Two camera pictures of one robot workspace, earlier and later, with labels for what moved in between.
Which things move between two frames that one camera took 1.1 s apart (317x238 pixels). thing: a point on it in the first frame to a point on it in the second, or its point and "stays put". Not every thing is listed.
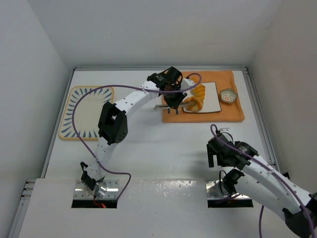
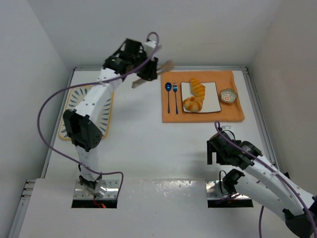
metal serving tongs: x=165 y=106 to x=168 y=65
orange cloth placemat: x=233 y=112 stays put
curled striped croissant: x=193 y=103 stays put
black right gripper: x=213 y=153 stays put
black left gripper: x=175 y=99 to x=150 y=71
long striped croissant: x=199 y=91 stays put
